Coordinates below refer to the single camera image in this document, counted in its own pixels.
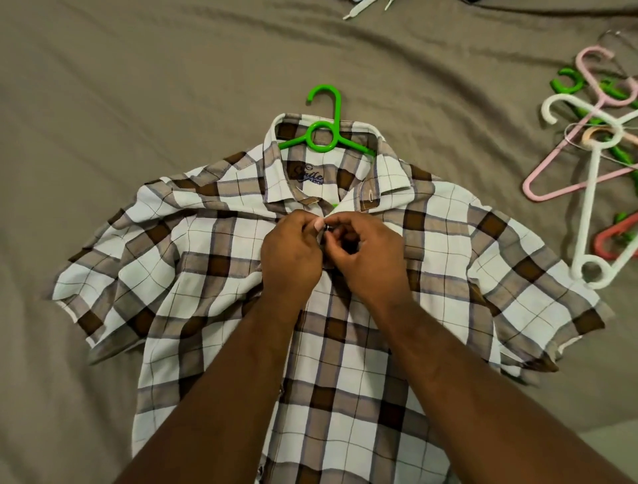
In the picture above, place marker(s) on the light blue garment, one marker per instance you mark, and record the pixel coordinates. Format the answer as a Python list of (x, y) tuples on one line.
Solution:
[(361, 8)]

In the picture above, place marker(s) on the person's left hand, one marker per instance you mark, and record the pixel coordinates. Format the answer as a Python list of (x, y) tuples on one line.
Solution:
[(289, 254)]

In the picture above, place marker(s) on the bed with taupe sheet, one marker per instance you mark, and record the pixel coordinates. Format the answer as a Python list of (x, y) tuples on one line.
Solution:
[(120, 90)]

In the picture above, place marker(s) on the person's right forearm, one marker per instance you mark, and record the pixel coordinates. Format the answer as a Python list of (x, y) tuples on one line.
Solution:
[(478, 404)]

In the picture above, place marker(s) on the green plastic hanger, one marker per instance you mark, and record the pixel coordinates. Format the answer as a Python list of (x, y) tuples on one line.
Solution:
[(334, 110)]

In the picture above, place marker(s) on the person's right hand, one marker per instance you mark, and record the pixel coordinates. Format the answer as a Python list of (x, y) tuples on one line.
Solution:
[(374, 261)]

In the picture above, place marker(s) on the pile of coloured plastic hangers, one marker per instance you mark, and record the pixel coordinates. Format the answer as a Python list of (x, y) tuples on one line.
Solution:
[(588, 179)]

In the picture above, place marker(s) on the person's left forearm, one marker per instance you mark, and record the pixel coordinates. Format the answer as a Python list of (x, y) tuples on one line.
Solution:
[(224, 399)]

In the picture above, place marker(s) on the brown white plaid shirt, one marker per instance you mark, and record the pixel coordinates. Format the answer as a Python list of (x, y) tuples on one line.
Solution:
[(169, 269)]

